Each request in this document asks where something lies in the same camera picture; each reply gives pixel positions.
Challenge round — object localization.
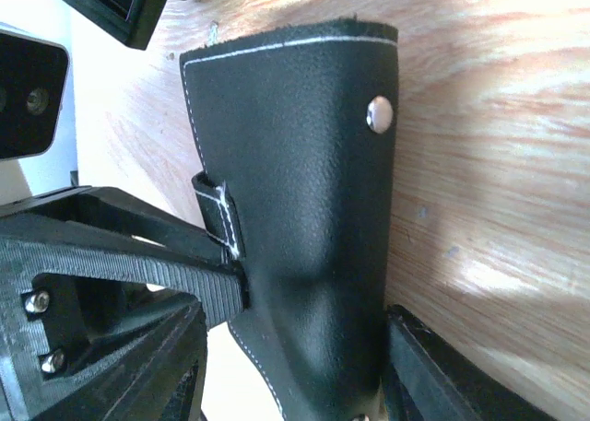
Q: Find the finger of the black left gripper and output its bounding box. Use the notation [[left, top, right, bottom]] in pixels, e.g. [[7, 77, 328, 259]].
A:
[[1, 186, 241, 274], [1, 234, 244, 420]]

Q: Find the black leather card holder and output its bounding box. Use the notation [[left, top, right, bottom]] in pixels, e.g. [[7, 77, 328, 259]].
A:
[[179, 18, 398, 420]]

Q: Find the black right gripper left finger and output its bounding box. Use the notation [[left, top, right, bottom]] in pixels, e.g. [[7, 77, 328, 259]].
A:
[[35, 300, 207, 420]]

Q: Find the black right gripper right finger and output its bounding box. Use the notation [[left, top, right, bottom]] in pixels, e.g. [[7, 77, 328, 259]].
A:
[[383, 305, 549, 420]]

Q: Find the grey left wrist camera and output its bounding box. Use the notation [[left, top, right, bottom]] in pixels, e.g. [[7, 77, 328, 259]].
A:
[[0, 23, 69, 160]]

